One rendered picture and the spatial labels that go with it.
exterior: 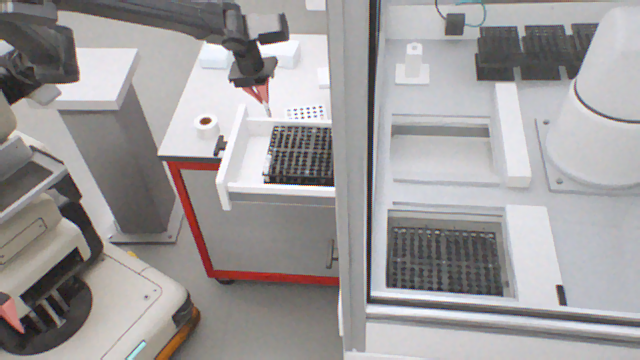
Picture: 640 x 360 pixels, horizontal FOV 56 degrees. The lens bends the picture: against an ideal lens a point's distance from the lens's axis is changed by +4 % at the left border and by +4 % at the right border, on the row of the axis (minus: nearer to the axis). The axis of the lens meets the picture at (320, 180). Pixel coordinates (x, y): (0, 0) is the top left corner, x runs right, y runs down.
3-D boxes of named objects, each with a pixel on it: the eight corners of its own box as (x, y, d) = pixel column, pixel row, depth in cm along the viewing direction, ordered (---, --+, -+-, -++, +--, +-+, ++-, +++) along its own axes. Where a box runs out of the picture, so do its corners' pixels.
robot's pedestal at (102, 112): (103, 243, 243) (20, 101, 187) (124, 189, 263) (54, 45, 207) (175, 244, 241) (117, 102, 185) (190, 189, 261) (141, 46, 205)
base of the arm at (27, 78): (32, 38, 130) (-18, 67, 123) (43, 27, 123) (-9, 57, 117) (63, 72, 133) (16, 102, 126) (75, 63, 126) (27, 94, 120)
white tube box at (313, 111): (286, 136, 170) (285, 126, 168) (285, 117, 176) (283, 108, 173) (328, 131, 171) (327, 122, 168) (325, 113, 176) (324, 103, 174)
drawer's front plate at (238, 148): (223, 211, 145) (215, 181, 137) (246, 132, 164) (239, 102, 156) (230, 211, 144) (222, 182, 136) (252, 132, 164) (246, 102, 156)
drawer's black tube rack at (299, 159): (265, 191, 146) (261, 174, 141) (276, 143, 158) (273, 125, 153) (352, 195, 143) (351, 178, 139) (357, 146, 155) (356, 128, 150)
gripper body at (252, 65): (235, 67, 129) (224, 39, 124) (279, 62, 127) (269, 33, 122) (229, 85, 125) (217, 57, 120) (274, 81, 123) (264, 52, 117)
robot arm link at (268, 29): (212, -2, 110) (218, 44, 110) (270, -13, 108) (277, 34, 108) (233, 17, 122) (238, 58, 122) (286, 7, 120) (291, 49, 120)
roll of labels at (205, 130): (191, 134, 173) (188, 124, 170) (206, 120, 177) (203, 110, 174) (210, 142, 170) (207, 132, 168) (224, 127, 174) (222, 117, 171)
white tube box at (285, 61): (257, 64, 195) (255, 51, 191) (266, 49, 200) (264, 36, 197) (293, 69, 192) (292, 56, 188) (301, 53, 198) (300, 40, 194)
